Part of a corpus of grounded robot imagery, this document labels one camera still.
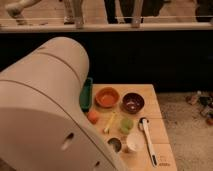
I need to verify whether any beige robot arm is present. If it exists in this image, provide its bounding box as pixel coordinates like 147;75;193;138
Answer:
0;37;129;171

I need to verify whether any orange sponge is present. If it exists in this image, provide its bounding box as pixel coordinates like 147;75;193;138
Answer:
87;109;100;124

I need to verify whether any green plastic cup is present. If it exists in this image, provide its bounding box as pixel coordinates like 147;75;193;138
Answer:
120;118;134;134

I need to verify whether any small metal cup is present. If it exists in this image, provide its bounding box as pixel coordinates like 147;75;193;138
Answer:
108;138;122;153

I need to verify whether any orange bowl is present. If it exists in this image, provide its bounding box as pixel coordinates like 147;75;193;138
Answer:
95;87;120;108

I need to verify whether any green rectangular tray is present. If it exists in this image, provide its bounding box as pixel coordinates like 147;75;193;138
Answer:
80;77;93;112

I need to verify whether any dark brown bowl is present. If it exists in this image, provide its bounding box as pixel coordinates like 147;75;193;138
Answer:
122;92;145;114

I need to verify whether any yellow stick utensil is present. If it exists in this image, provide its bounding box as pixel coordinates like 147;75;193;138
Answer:
103;112;117;133

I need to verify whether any wooden railing shelf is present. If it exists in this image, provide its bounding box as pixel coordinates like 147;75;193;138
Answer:
0;0;213;33

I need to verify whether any clutter on floor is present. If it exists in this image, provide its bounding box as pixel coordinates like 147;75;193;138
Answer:
186;91;213;126

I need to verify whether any white handled spoon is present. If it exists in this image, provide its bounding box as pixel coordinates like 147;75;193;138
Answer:
139;117;157;167

